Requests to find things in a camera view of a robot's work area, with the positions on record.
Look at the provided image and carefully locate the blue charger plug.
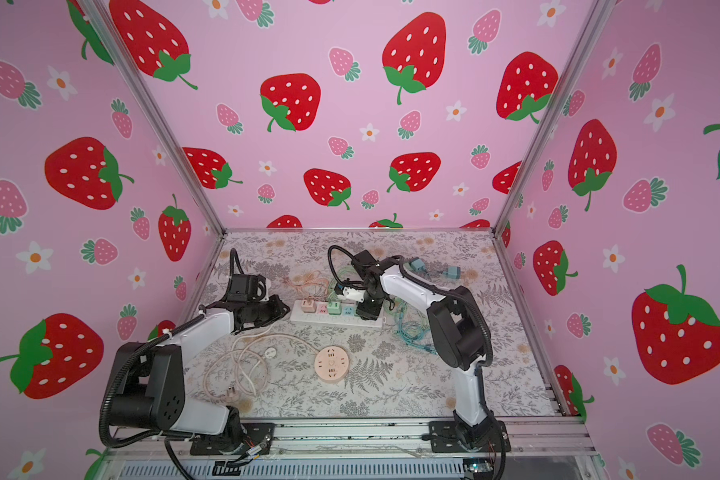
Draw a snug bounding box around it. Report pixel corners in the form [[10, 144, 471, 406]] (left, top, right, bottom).
[[409, 258, 427, 272]]

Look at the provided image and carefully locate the aluminium frame corner post right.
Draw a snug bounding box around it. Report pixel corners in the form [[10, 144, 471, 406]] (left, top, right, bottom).
[[493, 0, 616, 239]]

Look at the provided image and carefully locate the green charger plug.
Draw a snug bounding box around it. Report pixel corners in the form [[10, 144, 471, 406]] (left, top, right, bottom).
[[326, 301, 343, 316]]

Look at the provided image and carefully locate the aluminium frame corner post left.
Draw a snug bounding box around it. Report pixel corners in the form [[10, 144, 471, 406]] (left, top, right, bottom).
[[80, 0, 226, 238]]

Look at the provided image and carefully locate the aluminium frame corner post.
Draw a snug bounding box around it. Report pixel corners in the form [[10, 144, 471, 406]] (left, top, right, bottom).
[[493, 0, 616, 239], [80, 0, 226, 238]]

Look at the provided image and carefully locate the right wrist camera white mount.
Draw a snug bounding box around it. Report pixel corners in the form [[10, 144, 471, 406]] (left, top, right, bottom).
[[334, 283, 365, 303]]

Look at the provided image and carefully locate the white multicolour power strip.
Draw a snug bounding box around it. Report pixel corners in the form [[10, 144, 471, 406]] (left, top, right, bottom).
[[289, 299, 386, 329]]

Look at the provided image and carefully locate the pink USB charger plug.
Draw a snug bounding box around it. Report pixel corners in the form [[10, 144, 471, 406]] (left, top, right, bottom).
[[300, 299, 317, 314]]

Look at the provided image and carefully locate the teal charger plug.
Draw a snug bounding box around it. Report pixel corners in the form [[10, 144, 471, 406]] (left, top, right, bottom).
[[443, 266, 461, 280]]

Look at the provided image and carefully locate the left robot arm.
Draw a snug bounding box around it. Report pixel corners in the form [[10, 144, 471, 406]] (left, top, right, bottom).
[[98, 250, 290, 454]]

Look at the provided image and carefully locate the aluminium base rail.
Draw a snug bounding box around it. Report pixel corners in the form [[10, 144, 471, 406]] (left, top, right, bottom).
[[91, 416, 609, 479]]

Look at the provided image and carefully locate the round pink power socket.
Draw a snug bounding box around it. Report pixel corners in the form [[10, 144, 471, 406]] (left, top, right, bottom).
[[314, 346, 350, 384]]

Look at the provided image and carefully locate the teal cable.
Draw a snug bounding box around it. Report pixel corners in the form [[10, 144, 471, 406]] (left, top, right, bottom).
[[389, 293, 440, 356]]

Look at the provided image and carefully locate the pink round socket cord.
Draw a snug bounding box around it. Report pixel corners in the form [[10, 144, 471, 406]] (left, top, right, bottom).
[[202, 347, 277, 404]]

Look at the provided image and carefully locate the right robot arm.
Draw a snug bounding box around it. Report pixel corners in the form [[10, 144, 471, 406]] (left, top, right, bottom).
[[327, 245, 510, 455]]

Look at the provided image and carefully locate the white power strip cord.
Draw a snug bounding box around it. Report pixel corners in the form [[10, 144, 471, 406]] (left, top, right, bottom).
[[202, 331, 319, 400]]

